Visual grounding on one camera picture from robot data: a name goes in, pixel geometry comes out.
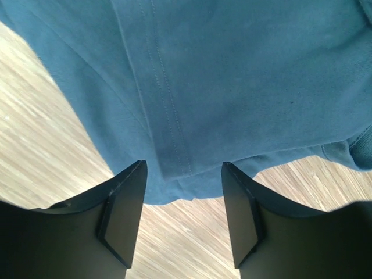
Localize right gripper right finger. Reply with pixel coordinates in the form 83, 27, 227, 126
221, 162, 371, 278

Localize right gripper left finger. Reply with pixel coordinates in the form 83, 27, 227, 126
1, 160, 148, 279

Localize blue-grey t-shirt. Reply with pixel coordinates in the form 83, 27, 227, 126
1, 0, 371, 205

